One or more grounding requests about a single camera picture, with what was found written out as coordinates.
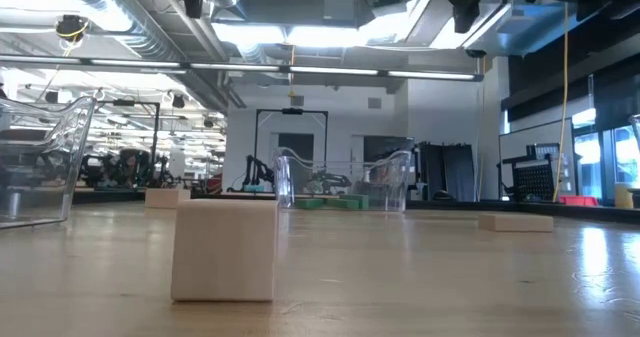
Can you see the green wooden block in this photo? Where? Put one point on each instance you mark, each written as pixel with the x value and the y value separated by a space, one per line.
pixel 335 204
pixel 361 201

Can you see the large natural wood block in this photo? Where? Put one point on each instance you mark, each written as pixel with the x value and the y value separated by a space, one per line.
pixel 225 249

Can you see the background black robot arm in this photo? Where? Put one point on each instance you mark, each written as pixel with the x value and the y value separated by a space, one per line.
pixel 256 169

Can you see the LED light bar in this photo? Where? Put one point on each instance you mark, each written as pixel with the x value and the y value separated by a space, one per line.
pixel 330 70

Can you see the white partition board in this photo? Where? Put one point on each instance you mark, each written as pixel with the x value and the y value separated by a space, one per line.
pixel 530 134

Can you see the black curtain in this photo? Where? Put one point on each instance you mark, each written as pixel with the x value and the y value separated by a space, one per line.
pixel 450 172

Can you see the black pegboard cart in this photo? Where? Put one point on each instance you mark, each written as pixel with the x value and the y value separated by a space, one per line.
pixel 535 179

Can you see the clear plastic bin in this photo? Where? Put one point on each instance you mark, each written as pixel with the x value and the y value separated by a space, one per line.
pixel 30 177
pixel 284 182

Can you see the red storage bin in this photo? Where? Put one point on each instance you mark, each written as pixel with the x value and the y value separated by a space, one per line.
pixel 577 201

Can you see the yellow container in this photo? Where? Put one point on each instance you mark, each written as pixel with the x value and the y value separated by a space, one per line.
pixel 623 197

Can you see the black dome camera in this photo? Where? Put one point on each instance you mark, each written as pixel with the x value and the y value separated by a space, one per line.
pixel 475 53

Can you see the black rig frame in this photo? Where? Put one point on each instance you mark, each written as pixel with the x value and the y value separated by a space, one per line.
pixel 156 132

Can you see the black aluminium table frame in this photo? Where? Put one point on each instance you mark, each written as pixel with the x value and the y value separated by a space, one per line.
pixel 550 208

